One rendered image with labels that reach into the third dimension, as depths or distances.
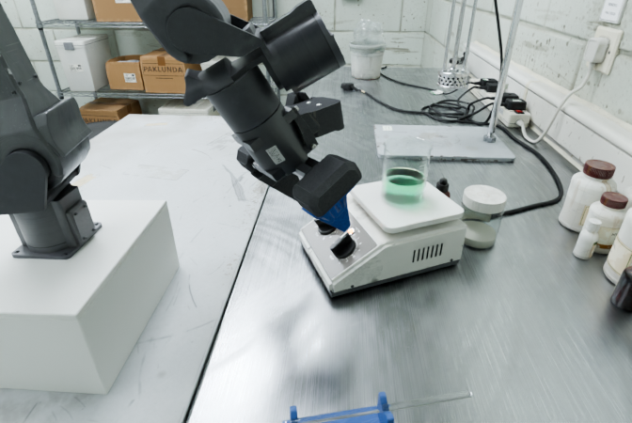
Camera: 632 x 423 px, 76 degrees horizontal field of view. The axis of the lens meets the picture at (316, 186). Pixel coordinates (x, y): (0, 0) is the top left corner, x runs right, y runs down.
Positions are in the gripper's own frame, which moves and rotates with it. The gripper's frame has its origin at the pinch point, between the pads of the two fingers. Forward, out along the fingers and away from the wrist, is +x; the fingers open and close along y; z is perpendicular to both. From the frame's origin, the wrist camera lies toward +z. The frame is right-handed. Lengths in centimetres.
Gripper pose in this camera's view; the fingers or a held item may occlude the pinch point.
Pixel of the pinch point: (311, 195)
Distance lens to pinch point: 47.4
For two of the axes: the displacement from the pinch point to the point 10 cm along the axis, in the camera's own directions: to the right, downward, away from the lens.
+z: 7.1, -6.6, 2.3
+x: 4.6, 6.8, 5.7
